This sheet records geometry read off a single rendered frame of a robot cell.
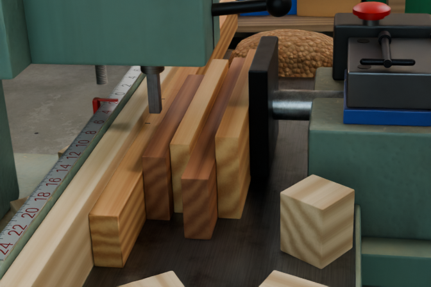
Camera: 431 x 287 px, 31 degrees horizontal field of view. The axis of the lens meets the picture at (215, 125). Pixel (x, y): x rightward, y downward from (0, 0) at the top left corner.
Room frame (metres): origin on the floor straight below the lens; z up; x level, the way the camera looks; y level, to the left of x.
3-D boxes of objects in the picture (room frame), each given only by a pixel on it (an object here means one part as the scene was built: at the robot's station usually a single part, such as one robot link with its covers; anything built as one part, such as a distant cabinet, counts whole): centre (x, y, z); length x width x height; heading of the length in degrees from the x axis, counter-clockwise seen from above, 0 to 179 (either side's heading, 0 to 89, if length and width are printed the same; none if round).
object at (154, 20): (0.58, 0.07, 1.03); 0.14 x 0.07 x 0.09; 80
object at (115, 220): (0.71, 0.02, 0.92); 0.56 x 0.02 x 0.04; 170
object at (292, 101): (0.58, -0.07, 0.95); 0.09 x 0.07 x 0.09; 170
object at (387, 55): (0.55, -0.13, 1.01); 0.07 x 0.04 x 0.01; 170
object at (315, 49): (0.83, -0.09, 0.92); 0.14 x 0.09 x 0.04; 80
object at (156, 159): (0.57, 0.03, 0.93); 0.17 x 0.02 x 0.05; 170
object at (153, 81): (0.58, 0.05, 0.97); 0.01 x 0.01 x 0.05; 80
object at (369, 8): (0.60, -0.13, 1.02); 0.03 x 0.03 x 0.01
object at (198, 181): (0.59, -0.01, 0.92); 0.26 x 0.02 x 0.05; 170
